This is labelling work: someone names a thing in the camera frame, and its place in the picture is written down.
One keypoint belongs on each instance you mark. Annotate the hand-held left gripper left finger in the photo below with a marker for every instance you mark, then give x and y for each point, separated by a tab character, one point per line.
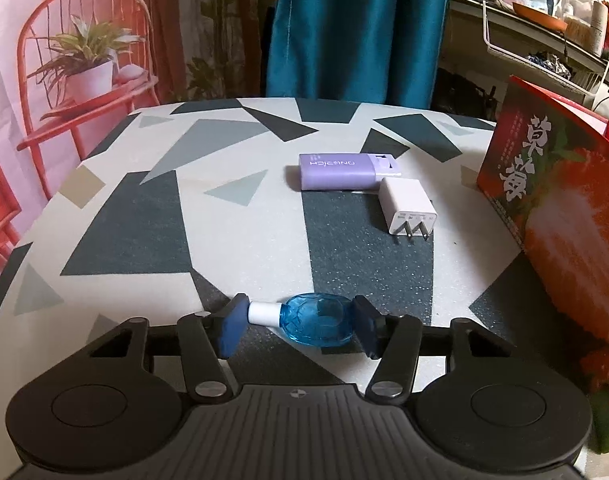
232	326

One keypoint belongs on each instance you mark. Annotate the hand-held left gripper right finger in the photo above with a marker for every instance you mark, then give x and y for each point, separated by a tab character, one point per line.
367	329

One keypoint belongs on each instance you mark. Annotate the blue glass bottle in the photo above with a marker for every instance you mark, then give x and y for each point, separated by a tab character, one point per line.
314	319

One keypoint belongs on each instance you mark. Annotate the red strawberry print box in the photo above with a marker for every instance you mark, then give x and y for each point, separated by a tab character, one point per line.
559	220

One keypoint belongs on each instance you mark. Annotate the white plug charger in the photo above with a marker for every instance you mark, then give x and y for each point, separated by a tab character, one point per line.
407	202

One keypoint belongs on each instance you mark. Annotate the geometric patterned tablecloth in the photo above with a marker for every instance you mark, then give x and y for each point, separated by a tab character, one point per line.
134	220

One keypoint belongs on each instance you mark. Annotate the purple rectangular case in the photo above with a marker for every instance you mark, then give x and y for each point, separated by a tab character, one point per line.
339	172

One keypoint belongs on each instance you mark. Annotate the black bag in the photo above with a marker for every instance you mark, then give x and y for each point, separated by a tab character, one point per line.
462	92

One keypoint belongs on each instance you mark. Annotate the teal curtain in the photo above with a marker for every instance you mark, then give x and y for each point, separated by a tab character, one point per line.
354	30

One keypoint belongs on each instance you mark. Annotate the blue white packets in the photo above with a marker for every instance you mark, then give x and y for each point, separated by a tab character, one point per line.
547	61

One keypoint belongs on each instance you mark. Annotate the grey desk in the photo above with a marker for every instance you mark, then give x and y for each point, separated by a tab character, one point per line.
472	22

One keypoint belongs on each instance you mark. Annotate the orange tray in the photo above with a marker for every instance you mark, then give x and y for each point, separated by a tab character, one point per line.
539	15

